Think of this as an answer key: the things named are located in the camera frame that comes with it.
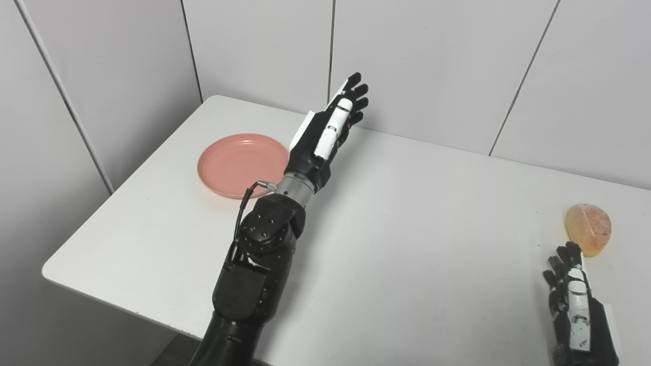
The pink round plate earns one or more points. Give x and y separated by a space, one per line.
234 162

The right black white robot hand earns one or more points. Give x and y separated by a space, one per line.
600 335

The oval bread roll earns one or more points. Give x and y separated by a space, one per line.
590 226

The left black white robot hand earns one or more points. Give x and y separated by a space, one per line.
307 157

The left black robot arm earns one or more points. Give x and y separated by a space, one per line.
254 284

